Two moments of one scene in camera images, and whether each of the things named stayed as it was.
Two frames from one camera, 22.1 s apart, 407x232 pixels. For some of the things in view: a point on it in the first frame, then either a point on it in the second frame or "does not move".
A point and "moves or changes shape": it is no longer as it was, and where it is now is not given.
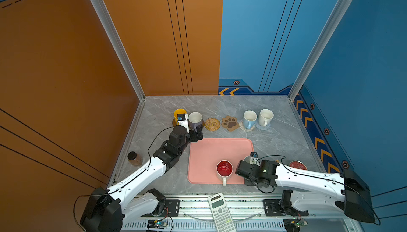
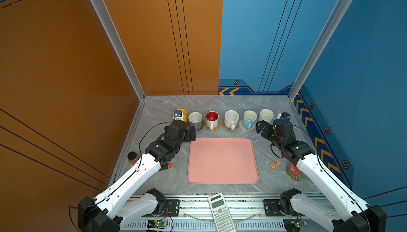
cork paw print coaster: [230, 123] does not move
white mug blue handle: [249, 117] does not move
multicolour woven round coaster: [241, 124] does not move
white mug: [265, 117] does not move
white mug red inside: [224, 169] -> [212, 119]
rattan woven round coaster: [212, 124] does not move
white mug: [247, 159] -> [231, 118]
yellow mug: [178, 111] moves or changes shape
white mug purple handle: [195, 120] does not move
